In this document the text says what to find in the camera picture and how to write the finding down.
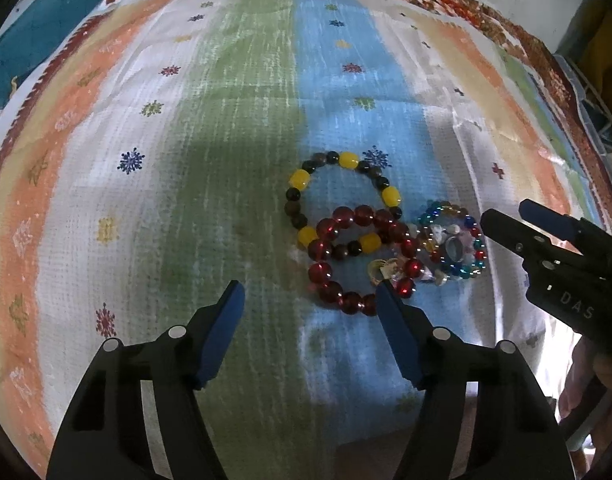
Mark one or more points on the person's right hand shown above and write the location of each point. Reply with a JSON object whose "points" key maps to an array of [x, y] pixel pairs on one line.
{"points": [[586, 400]]}

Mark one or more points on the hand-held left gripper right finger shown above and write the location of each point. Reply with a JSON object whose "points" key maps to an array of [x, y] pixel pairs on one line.
{"points": [[398, 330]]}

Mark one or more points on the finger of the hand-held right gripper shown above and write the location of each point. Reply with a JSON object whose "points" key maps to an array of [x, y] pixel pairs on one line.
{"points": [[546, 217], [506, 230]]}

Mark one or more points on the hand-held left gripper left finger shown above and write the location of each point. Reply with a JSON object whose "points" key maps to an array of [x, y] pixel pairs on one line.
{"points": [[221, 330]]}

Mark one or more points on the striped pastel cloth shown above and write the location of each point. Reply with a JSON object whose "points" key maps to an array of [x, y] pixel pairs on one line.
{"points": [[186, 160]]}

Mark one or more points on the teal cloth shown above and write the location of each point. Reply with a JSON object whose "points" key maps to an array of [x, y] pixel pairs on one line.
{"points": [[46, 25]]}

